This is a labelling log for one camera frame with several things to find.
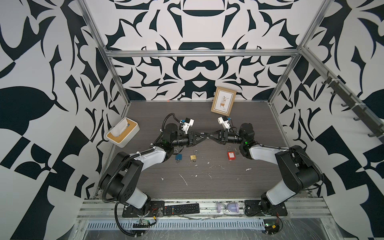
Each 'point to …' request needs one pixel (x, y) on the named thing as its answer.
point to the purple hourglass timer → (232, 207)
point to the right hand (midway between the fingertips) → (209, 138)
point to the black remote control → (176, 209)
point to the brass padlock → (193, 157)
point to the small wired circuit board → (144, 223)
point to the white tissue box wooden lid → (123, 132)
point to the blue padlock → (179, 157)
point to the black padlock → (207, 136)
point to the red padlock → (231, 155)
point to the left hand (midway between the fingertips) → (207, 135)
